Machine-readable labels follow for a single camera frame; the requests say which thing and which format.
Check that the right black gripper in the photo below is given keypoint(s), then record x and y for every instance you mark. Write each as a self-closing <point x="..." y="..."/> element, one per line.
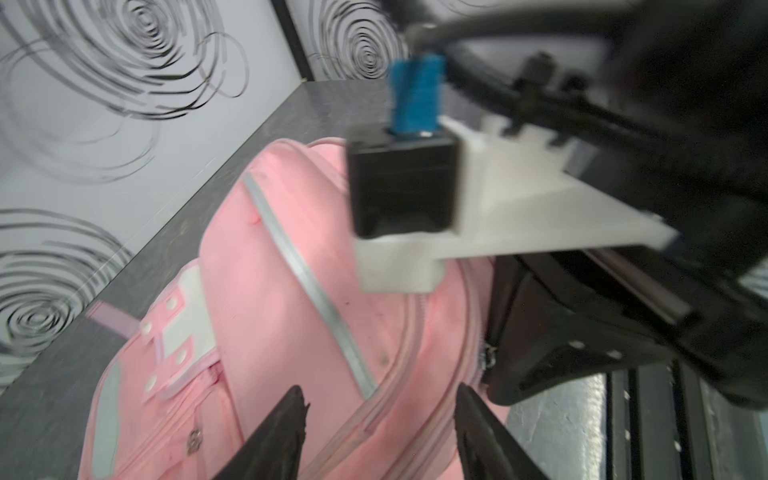
<point x="558" y="317"/>

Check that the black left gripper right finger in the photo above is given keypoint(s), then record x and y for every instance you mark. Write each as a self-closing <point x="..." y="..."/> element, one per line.
<point x="486" y="449"/>

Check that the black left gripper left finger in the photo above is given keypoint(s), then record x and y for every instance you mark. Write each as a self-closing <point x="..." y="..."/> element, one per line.
<point x="274" y="449"/>

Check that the pink student backpack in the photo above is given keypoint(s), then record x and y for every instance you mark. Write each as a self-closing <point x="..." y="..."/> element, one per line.
<point x="273" y="301"/>

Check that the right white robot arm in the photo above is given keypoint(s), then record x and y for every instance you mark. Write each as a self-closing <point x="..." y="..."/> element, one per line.
<point x="687" y="141"/>

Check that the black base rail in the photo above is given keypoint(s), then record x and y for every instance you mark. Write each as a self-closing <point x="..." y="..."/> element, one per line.
<point x="663" y="422"/>

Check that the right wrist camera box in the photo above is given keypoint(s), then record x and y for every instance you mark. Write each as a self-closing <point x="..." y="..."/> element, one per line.
<point x="426" y="188"/>

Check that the black corner frame post left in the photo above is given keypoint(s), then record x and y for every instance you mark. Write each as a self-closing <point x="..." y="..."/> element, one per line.
<point x="292" y="37"/>

